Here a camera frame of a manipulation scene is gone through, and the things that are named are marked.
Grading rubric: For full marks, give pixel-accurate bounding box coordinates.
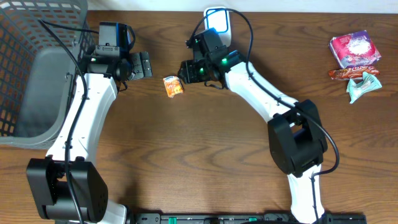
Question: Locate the orange tissue pack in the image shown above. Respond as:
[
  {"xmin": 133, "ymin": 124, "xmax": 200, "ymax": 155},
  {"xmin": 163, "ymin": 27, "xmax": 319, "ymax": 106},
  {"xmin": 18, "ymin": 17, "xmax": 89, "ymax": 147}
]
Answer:
[{"xmin": 163, "ymin": 76, "xmax": 184, "ymax": 98}]

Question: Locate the red purple snack package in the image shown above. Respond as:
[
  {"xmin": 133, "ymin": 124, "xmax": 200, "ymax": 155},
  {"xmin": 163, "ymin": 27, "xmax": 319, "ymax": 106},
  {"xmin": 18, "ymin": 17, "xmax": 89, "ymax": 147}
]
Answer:
[{"xmin": 328, "ymin": 30, "xmax": 382, "ymax": 68}]

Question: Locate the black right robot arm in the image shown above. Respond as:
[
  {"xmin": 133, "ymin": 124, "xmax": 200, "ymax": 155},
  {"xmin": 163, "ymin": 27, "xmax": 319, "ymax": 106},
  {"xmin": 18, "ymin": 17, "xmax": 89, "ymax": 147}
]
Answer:
[{"xmin": 177, "ymin": 51, "xmax": 328, "ymax": 223}]

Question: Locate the teal snack packet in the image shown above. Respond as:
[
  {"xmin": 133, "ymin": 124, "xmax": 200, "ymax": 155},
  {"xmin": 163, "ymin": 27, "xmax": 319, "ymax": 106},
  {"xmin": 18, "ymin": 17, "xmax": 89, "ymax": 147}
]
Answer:
[{"xmin": 346, "ymin": 72, "xmax": 382, "ymax": 104}]

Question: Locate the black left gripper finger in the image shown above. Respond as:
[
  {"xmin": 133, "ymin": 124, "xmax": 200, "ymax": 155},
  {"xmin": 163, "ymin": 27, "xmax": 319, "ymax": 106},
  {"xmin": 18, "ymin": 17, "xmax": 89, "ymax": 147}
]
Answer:
[
  {"xmin": 140, "ymin": 52, "xmax": 152, "ymax": 78},
  {"xmin": 129, "ymin": 53, "xmax": 144, "ymax": 80}
]

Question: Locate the black camera cable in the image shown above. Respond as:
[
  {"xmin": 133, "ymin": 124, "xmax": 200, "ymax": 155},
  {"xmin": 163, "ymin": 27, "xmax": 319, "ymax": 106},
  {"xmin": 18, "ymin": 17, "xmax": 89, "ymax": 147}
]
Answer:
[
  {"xmin": 37, "ymin": 19, "xmax": 100, "ymax": 224},
  {"xmin": 189, "ymin": 7, "xmax": 340, "ymax": 224}
]

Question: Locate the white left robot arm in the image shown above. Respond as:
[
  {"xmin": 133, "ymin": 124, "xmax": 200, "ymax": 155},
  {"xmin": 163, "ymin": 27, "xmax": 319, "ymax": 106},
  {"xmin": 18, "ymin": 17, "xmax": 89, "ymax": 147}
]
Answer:
[{"xmin": 26, "ymin": 46, "xmax": 152, "ymax": 223}]

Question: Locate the black left camera cable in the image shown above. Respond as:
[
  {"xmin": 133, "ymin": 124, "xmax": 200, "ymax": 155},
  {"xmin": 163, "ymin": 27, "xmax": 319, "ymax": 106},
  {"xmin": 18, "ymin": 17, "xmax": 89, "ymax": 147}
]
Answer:
[{"xmin": 37, "ymin": 19, "xmax": 100, "ymax": 224}]

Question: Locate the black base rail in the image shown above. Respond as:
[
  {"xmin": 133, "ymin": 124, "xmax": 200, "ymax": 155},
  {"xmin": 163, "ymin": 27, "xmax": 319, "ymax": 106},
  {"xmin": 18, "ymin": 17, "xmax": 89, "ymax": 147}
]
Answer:
[{"xmin": 131, "ymin": 212, "xmax": 367, "ymax": 224}]

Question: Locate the dark red snack packet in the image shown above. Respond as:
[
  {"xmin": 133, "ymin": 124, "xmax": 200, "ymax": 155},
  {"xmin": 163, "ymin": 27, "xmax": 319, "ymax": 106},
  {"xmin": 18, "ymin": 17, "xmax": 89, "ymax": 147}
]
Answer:
[{"xmin": 328, "ymin": 65, "xmax": 380, "ymax": 80}]

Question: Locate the dark grey plastic basket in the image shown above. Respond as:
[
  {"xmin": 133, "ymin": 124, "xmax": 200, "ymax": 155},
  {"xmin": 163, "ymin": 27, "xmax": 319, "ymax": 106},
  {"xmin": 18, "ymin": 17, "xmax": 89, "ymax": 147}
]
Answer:
[{"xmin": 1, "ymin": 0, "xmax": 95, "ymax": 149}]

